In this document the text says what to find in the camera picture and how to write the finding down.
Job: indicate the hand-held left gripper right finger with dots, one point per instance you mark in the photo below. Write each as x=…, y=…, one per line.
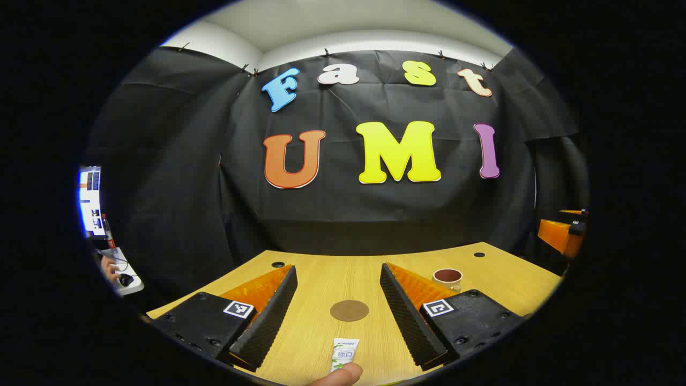
x=410, y=316

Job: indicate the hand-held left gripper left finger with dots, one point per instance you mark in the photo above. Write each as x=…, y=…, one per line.
x=268, y=316

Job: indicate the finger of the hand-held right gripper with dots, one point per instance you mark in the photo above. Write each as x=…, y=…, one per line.
x=557, y=236

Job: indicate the beige cup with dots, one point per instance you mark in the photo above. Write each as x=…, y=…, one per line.
x=448, y=278

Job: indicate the round brown coaster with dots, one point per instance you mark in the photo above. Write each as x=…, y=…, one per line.
x=349, y=310

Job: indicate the white toothpaste tube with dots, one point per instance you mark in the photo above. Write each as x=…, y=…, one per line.
x=343, y=354

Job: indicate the wooden desktop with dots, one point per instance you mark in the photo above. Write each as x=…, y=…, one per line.
x=332, y=284

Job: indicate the black backdrop cloth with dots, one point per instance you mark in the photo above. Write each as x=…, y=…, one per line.
x=375, y=209

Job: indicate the white side desk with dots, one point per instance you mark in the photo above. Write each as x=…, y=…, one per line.
x=131, y=287

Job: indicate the black computer mouse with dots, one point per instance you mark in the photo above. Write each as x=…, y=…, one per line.
x=126, y=279

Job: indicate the red bottle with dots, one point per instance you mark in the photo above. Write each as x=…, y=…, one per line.
x=109, y=233

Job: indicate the computer monitor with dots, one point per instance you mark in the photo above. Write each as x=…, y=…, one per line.
x=90, y=201

